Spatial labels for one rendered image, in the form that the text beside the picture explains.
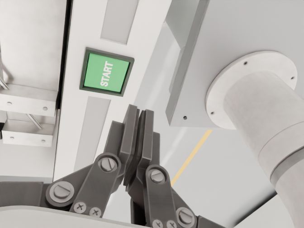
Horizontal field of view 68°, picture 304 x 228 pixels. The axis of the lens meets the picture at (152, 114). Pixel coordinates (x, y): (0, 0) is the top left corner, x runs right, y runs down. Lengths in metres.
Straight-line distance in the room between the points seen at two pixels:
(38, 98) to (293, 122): 0.38
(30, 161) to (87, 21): 0.47
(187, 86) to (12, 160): 0.47
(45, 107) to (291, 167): 0.37
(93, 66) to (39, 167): 0.45
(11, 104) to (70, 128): 0.10
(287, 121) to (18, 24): 0.39
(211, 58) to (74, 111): 0.25
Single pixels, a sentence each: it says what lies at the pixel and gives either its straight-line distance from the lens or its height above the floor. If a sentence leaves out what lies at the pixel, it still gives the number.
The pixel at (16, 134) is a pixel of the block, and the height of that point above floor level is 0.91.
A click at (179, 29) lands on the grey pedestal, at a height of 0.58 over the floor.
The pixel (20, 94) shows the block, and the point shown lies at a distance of 0.40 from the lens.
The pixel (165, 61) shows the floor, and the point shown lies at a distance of 1.42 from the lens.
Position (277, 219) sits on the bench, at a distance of 3.49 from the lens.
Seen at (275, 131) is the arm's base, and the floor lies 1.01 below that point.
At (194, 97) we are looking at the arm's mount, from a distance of 0.46.
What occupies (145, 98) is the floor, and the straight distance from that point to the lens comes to 1.56.
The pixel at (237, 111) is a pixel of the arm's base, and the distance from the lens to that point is 0.43.
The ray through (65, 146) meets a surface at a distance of 0.38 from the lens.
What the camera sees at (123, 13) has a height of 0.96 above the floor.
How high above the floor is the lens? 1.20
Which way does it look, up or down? 46 degrees down
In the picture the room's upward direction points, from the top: 167 degrees clockwise
